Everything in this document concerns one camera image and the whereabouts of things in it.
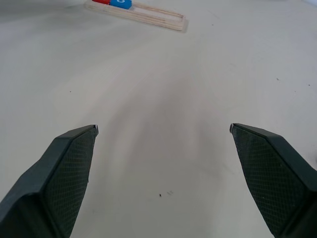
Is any blue letter o block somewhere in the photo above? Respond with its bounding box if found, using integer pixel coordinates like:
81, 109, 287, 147
109, 0, 132, 10

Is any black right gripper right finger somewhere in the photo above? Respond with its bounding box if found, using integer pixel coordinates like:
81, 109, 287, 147
229, 123, 317, 238

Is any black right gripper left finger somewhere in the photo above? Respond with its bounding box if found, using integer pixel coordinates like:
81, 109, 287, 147
0, 124, 99, 238

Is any light wooden letter tray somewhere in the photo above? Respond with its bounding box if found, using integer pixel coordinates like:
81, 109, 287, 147
85, 0, 188, 32

